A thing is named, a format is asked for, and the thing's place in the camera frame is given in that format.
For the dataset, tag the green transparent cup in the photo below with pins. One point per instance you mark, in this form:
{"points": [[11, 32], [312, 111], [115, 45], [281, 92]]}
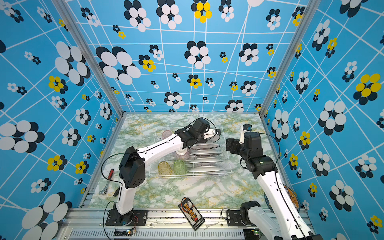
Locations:
{"points": [[180, 167]]}

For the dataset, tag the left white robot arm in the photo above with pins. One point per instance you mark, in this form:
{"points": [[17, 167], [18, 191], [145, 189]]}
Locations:
{"points": [[132, 169]]}

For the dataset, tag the aluminium front rail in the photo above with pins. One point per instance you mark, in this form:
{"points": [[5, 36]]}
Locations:
{"points": [[162, 224]]}

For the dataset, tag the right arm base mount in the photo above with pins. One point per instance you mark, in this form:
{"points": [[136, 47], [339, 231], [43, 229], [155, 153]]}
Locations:
{"points": [[234, 218]]}

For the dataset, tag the white wire dish rack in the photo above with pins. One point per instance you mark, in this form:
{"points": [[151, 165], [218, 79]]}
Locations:
{"points": [[212, 138]]}

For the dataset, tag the orange sunburst plate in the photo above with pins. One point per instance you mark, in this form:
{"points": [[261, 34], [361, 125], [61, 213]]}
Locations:
{"points": [[205, 153]]}

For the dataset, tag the yellow transparent cup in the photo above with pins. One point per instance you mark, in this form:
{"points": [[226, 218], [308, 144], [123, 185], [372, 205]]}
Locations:
{"points": [[164, 169]]}

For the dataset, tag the cartoon round mat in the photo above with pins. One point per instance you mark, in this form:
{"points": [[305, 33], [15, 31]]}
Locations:
{"points": [[292, 196]]}

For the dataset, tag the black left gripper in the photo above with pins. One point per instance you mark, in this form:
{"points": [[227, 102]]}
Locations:
{"points": [[203, 140]]}

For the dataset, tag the small green circuit board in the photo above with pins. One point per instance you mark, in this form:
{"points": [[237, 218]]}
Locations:
{"points": [[123, 233]]}

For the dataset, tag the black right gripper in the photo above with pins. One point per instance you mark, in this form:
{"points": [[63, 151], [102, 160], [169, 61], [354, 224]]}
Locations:
{"points": [[233, 143]]}

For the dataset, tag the pink transparent plastic cup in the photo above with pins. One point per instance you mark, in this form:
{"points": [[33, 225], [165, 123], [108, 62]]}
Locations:
{"points": [[166, 134]]}

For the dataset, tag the white plate red characters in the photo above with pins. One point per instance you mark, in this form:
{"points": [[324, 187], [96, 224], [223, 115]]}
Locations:
{"points": [[205, 146]]}

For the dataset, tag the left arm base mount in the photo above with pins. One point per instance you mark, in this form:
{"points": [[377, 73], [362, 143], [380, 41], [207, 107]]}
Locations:
{"points": [[131, 219]]}

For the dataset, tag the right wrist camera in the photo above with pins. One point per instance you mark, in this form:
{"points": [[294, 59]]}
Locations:
{"points": [[245, 128]]}

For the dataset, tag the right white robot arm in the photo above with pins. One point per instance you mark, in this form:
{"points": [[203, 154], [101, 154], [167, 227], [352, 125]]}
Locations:
{"points": [[289, 224]]}

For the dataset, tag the large plain white plate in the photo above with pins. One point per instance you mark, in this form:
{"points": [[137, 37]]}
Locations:
{"points": [[206, 169]]}

